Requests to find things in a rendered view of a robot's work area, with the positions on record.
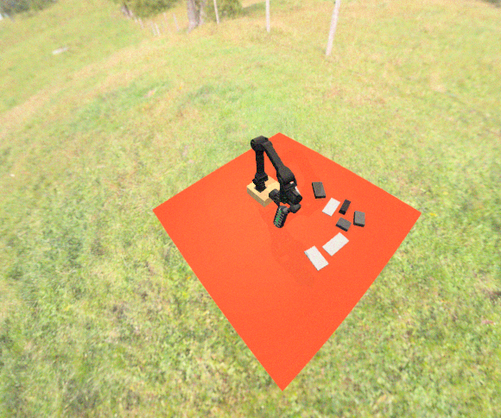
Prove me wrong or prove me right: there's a dark grey switch panel with green rocker switches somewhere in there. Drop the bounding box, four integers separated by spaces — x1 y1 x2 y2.
273 206 289 228

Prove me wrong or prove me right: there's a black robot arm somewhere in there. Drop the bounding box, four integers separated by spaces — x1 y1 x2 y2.
250 135 302 205

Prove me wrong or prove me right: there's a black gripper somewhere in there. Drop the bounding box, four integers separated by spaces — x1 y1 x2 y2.
269 188 301 214

